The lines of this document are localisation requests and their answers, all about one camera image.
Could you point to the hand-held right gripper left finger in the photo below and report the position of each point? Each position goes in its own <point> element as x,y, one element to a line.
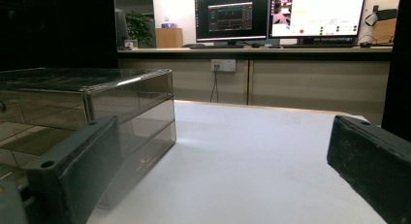
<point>80,172</point>

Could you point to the black curtain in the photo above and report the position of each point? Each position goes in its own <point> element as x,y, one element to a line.
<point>55,28</point>

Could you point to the small white desk box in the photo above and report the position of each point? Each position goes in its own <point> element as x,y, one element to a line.
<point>131,44</point>

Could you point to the green potted plant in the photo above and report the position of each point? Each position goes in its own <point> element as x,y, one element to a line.
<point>139,26</point>

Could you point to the black keyboard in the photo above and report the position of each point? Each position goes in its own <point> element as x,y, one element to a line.
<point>318,45</point>
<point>216,46</point>

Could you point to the small wooden cabinet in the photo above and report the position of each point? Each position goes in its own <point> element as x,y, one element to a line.
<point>169,37</point>

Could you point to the white wall power socket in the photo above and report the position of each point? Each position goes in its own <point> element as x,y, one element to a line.
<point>223,65</point>

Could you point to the clear smoky plastic drawer cabinet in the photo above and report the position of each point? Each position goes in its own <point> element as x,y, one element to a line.
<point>97,98</point>

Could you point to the bright white-screen computer monitor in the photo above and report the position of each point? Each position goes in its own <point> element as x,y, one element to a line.
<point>318,14</point>

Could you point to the black computer monitor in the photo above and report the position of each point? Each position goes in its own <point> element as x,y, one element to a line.
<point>231,17</point>

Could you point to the long beige desk counter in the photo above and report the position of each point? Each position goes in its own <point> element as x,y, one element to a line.
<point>290,78</point>

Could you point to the brown cardboard box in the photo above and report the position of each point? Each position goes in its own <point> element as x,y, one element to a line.
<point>384,30</point>

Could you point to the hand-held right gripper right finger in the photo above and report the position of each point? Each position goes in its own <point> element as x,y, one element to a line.
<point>371,159</point>

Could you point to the black computer mouse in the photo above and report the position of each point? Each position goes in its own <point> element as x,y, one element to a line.
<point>365,44</point>

